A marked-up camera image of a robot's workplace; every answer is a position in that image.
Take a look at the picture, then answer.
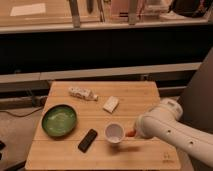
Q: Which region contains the red orange pepper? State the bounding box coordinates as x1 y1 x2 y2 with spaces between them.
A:
125 130 136 137

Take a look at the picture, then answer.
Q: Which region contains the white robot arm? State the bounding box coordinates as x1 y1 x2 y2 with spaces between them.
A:
134 98 213 167

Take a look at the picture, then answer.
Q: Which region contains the white ceramic cup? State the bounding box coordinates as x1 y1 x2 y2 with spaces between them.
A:
104 123 125 144

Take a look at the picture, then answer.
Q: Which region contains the white rectangular block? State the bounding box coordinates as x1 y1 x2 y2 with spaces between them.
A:
103 96 119 113

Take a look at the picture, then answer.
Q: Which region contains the green bowl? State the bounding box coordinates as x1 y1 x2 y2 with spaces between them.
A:
41 104 77 137

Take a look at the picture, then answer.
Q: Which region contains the black rectangular remote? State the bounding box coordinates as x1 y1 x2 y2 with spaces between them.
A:
78 129 98 153

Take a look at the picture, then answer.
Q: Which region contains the white paper sheet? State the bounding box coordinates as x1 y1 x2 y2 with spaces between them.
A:
10 3 46 16

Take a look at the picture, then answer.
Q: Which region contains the black cable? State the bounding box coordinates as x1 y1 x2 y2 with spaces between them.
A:
0 105 46 118

